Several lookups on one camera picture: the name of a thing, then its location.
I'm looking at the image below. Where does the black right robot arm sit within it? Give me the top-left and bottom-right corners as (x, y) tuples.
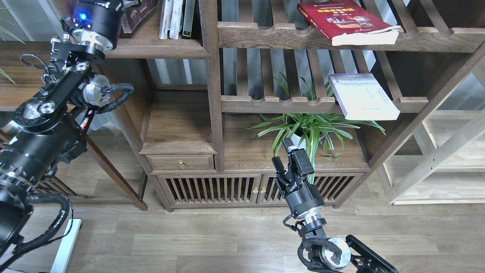
(272, 138), (398, 273)

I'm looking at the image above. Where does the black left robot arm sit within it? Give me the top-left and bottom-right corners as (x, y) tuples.
(1, 0), (141, 271)

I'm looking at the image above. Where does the dark maroon Chinese book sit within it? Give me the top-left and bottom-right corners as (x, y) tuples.
(122, 0), (159, 33)

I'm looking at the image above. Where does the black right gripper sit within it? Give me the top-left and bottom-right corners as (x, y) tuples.
(272, 138), (325, 219)

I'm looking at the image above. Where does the dark slatted wooden rack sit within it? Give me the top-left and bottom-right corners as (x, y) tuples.
(0, 131), (88, 209)

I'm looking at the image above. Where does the brass drawer knob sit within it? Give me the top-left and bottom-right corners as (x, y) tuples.
(178, 160), (186, 169)

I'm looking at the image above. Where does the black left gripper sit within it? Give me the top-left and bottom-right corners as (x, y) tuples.
(63, 0), (141, 51)

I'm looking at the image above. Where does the white standing book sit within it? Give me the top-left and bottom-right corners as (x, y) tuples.
(169, 0), (184, 39)
(159, 0), (174, 39)

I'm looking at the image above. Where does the white metal stand leg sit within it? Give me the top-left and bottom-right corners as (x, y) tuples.
(50, 218), (82, 273)

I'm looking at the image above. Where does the dark wooden bookshelf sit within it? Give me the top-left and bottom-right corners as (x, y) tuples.
(97, 0), (484, 211)

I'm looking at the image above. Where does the white plant pot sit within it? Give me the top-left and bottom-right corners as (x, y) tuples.
(283, 120), (321, 156)

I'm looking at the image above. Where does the white standing book left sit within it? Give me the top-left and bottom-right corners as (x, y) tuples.
(159, 0), (174, 39)

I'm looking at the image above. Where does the white standing book middle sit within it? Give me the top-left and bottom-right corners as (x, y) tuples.
(169, 0), (184, 39)

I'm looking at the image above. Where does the green spider plant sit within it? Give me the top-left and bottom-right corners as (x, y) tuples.
(244, 72), (386, 184)

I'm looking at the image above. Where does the green plant leaves left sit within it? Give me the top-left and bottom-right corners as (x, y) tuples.
(0, 26), (26, 85)

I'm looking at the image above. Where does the dark wooden side table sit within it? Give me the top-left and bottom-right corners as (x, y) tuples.
(1, 42), (148, 210)

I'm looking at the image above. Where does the red paperback book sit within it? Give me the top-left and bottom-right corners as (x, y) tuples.
(297, 0), (400, 46)

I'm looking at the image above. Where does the dark green standing book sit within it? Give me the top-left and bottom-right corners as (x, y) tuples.
(182, 0), (196, 39)

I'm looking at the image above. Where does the pale lavender white book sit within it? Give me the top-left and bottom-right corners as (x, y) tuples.
(329, 73), (400, 121)

